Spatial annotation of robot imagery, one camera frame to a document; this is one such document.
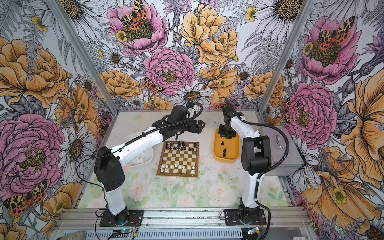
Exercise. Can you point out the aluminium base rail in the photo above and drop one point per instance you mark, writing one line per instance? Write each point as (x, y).
(276, 217)

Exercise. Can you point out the aluminium corner post right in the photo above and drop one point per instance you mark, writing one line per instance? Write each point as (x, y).
(290, 43)

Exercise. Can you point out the white cable duct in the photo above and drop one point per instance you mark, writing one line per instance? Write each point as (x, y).
(155, 234)

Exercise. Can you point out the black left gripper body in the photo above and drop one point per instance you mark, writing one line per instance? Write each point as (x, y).
(190, 126)

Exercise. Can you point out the aluminium corner post left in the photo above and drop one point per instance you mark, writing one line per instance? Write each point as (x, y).
(71, 31)

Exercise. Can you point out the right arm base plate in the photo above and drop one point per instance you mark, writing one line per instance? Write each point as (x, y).
(245, 217)

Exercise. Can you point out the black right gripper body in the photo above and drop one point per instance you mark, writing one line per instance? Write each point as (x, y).
(227, 131)

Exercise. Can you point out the yellow plastic bin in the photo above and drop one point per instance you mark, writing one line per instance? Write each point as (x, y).
(232, 146)

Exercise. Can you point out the wooden chess board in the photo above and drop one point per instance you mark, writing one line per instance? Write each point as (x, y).
(179, 159)

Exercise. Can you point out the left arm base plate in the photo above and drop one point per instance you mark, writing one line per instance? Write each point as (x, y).
(127, 218)

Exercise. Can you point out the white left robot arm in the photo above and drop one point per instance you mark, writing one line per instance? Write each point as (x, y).
(110, 162)

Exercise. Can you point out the white plastic bin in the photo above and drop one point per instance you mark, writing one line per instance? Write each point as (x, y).
(142, 158)

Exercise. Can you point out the floral table mat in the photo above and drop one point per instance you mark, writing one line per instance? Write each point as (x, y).
(218, 185)

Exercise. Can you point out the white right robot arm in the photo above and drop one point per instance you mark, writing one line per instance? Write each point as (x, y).
(255, 154)

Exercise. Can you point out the aluminium corner post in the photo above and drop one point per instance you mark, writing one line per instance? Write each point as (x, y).
(290, 43)
(71, 31)

